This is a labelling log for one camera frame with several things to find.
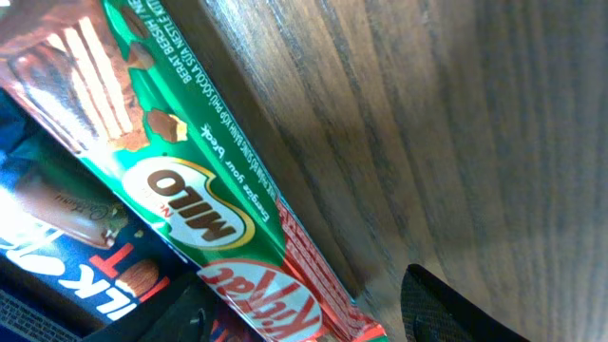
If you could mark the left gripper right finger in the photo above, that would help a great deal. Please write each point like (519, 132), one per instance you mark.
(434, 312)

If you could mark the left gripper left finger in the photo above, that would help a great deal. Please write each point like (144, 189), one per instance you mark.
(183, 312)

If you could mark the green red KitKat bar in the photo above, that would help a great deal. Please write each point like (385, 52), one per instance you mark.
(115, 82)

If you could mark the blue Dairy Milk bar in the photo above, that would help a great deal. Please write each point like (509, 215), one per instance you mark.
(74, 259)

